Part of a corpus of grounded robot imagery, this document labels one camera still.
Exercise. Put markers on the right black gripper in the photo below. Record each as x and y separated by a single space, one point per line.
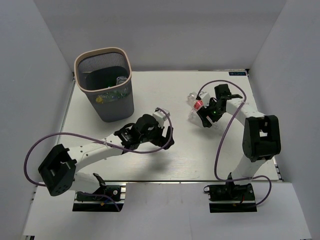
205 112

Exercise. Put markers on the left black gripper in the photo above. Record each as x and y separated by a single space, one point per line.
161 141

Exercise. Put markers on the red label clear bottle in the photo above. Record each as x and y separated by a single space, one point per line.
195 103

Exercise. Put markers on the white blue label bottle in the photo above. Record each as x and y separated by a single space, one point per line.
120 80

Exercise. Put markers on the orange cap crushed bottle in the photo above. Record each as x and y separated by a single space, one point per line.
99 100

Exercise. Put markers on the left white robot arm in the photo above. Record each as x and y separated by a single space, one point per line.
61 169

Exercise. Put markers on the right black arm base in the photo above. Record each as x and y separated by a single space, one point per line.
231 198

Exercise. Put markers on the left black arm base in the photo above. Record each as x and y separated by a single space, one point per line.
110 199

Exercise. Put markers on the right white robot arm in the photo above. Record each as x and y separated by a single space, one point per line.
261 139

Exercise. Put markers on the grey mesh waste bin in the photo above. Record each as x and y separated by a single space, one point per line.
95 74

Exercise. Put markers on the clear unlabelled bottle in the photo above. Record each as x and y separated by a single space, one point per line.
194 119

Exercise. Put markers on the blue table corner sticker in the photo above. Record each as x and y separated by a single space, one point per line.
237 73

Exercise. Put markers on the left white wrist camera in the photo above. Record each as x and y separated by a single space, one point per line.
160 116

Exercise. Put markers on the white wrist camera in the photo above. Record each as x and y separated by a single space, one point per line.
205 98
160 116

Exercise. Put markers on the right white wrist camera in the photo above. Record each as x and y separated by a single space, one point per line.
205 98

